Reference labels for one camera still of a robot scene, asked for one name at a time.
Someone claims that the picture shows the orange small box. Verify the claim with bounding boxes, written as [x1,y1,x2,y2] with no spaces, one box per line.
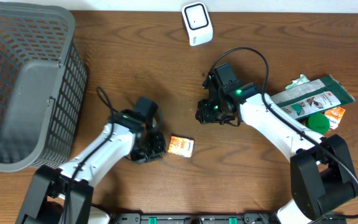
[168,136,195,158]
[324,106,346,129]

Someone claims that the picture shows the white teal wipes packet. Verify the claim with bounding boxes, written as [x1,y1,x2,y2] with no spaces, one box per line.
[285,74,310,90]

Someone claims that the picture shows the green lid spice jar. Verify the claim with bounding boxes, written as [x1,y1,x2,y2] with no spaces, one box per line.
[305,113,330,134]

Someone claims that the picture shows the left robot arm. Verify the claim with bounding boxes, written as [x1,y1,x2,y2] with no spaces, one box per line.
[16,108,165,223]

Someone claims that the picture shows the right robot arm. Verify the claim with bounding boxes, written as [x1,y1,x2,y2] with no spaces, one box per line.
[196,81,358,223]

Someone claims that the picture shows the white barcode scanner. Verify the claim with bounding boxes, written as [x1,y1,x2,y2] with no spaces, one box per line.
[181,1,213,47]

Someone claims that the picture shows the grey plastic shopping basket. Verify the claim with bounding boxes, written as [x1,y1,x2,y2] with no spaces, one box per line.
[0,2,88,172]

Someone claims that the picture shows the black mounting rail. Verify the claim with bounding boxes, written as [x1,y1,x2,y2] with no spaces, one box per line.
[88,203,347,224]

